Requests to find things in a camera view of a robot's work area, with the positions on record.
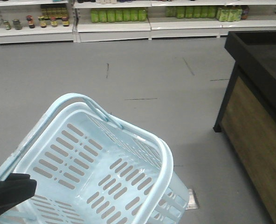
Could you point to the black wooden produce stand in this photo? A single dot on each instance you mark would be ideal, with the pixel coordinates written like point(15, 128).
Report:
point(247, 115)

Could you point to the metal floor socket plate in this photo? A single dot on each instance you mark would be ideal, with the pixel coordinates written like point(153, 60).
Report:
point(193, 203)

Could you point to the white store shelf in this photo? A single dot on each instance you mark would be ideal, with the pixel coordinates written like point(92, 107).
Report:
point(26, 21)

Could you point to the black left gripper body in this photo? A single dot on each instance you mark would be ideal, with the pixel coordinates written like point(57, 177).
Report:
point(16, 189)

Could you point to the light blue plastic basket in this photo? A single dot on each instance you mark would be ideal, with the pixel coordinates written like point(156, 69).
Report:
point(94, 168)

